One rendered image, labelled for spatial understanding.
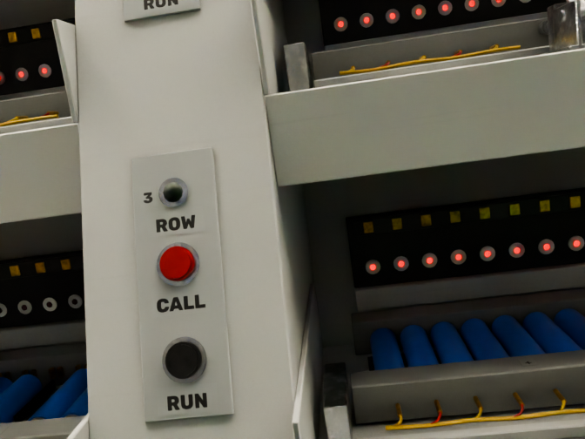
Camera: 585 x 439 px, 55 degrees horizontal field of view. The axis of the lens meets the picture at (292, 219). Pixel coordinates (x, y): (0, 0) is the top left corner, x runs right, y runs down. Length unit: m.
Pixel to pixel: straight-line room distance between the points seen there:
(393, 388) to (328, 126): 0.14
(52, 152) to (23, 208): 0.03
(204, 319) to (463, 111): 0.15
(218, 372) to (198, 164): 0.10
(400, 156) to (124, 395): 0.17
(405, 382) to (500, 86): 0.16
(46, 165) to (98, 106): 0.04
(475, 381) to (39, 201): 0.25
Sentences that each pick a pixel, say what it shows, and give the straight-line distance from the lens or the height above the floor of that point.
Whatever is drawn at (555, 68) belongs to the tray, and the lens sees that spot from 0.30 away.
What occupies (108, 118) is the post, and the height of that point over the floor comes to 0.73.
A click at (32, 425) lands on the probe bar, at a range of 0.36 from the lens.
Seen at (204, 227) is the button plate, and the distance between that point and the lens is 0.27.
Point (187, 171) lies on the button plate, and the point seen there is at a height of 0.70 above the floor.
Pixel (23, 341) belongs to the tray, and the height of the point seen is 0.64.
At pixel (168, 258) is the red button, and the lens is 0.26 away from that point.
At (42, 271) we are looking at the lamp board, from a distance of 0.47.
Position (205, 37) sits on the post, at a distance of 0.30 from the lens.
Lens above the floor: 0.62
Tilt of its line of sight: 11 degrees up
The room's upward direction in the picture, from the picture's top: 6 degrees counter-clockwise
